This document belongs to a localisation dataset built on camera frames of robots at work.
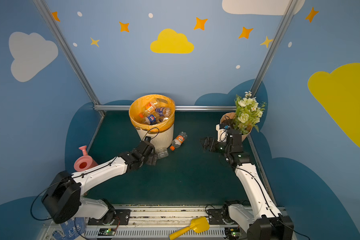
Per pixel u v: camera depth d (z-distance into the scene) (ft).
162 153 3.04
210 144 2.30
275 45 2.69
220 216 2.45
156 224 2.40
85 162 2.70
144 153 2.20
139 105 3.00
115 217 2.40
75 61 2.92
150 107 2.97
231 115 3.30
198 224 2.37
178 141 3.29
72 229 2.31
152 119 3.06
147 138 2.55
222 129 2.29
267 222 1.30
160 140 2.95
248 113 2.72
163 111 2.97
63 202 1.36
